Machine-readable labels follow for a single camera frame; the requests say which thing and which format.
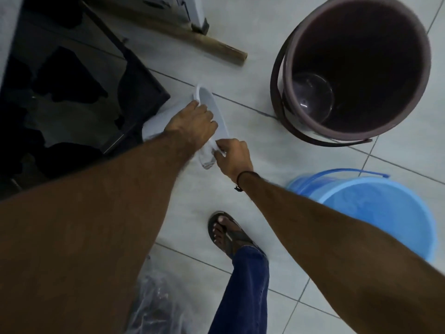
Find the person's right hand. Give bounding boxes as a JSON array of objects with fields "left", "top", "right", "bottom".
[{"left": 213, "top": 138, "right": 254, "bottom": 185}]

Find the person's left hand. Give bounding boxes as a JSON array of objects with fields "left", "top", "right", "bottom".
[{"left": 163, "top": 100, "right": 219, "bottom": 161}]

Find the white shoe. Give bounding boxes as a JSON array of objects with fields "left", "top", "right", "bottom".
[{"left": 142, "top": 85, "right": 231, "bottom": 170}]

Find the person's right forearm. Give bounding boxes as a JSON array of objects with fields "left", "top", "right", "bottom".
[{"left": 238, "top": 173, "right": 445, "bottom": 334}]

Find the person's left forearm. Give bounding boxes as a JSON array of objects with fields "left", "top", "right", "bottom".
[{"left": 0, "top": 130, "right": 195, "bottom": 334}]

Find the black wristband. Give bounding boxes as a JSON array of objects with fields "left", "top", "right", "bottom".
[{"left": 234, "top": 171, "right": 261, "bottom": 192}]

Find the black shoe rack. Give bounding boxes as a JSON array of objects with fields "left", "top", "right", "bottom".
[{"left": 0, "top": 0, "right": 171, "bottom": 201}]

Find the wooden stick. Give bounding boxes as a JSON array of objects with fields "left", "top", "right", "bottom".
[{"left": 87, "top": 3, "right": 248, "bottom": 66}]

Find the brown flip-flop sandal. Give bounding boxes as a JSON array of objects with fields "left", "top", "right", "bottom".
[{"left": 208, "top": 211, "right": 267, "bottom": 260}]

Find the clear plastic cup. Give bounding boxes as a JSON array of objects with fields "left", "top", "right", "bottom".
[{"left": 290, "top": 73, "right": 335, "bottom": 124}]

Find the white appliance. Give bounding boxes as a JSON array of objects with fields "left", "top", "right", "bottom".
[{"left": 139, "top": 0, "right": 210, "bottom": 35}]

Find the person's leg in blue jeans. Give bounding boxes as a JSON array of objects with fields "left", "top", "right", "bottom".
[{"left": 207, "top": 245, "right": 270, "bottom": 334}]

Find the black shoe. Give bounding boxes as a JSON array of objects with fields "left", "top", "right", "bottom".
[{"left": 32, "top": 46, "right": 108, "bottom": 103}]

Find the dark brown plastic bucket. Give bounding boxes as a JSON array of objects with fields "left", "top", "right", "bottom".
[{"left": 270, "top": 0, "right": 432, "bottom": 147}]

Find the blue plastic bucket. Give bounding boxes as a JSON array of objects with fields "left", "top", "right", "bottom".
[{"left": 286, "top": 168, "right": 438, "bottom": 263}]

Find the clear plastic bag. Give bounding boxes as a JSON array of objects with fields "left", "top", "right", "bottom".
[{"left": 126, "top": 255, "right": 195, "bottom": 334}]

